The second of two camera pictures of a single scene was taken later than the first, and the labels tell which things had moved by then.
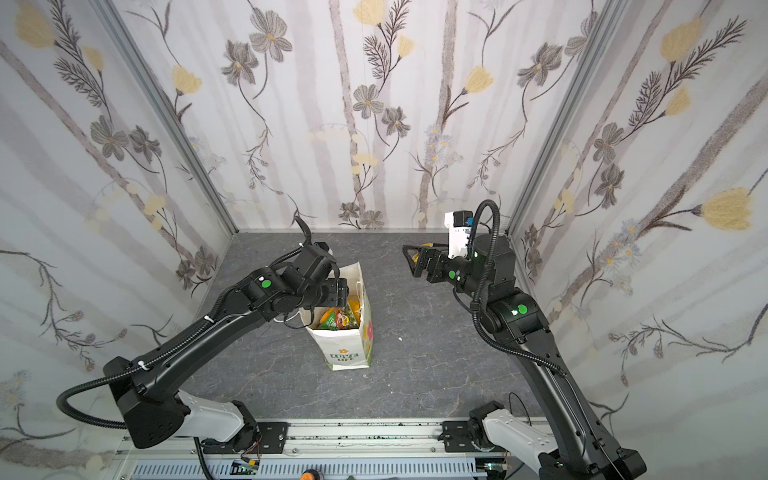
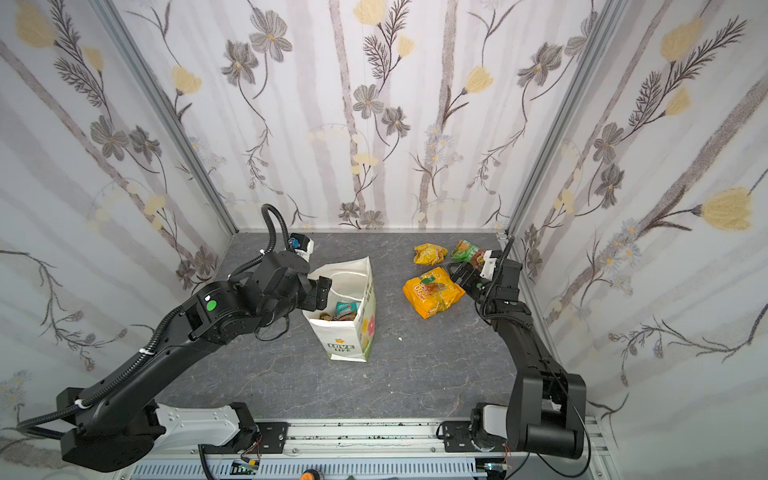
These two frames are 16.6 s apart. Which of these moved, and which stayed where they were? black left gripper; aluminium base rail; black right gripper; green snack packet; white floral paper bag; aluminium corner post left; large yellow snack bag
Moved: large yellow snack bag; black left gripper; black right gripper; green snack packet
Stayed: aluminium base rail; white floral paper bag; aluminium corner post left
